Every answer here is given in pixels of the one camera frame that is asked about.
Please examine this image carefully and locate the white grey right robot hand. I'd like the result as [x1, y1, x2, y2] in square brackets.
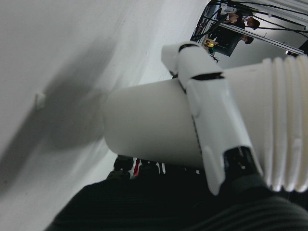
[45, 41, 308, 231]

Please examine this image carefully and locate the white paper cup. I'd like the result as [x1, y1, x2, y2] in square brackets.
[103, 54, 308, 193]

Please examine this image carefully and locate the black monitor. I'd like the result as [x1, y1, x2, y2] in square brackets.
[211, 25, 243, 57]

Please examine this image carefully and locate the dark-haired person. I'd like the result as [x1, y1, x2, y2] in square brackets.
[240, 14, 261, 31]
[240, 35, 255, 45]

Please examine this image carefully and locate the long aluminium frame rail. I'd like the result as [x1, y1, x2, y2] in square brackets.
[222, 21, 308, 55]

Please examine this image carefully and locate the black overhead cable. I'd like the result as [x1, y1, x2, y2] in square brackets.
[211, 0, 308, 38]

